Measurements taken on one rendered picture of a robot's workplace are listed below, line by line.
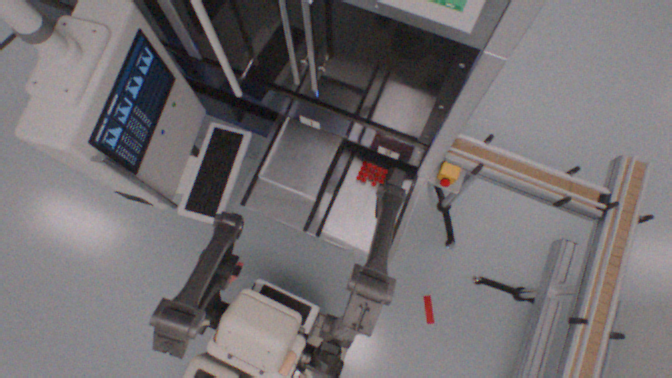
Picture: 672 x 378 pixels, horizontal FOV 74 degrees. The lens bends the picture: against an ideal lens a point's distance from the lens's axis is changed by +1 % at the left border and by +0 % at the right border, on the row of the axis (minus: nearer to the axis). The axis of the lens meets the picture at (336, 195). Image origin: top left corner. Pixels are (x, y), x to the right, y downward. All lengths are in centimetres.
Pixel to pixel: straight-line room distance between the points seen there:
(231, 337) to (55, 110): 80
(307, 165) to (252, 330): 83
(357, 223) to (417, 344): 109
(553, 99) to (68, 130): 280
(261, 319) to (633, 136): 275
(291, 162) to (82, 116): 84
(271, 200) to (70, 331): 165
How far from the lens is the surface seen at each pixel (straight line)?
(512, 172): 192
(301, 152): 191
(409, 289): 270
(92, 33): 150
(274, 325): 132
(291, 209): 185
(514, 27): 100
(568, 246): 240
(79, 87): 143
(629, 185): 216
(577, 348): 195
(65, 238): 318
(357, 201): 184
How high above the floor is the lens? 267
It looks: 75 degrees down
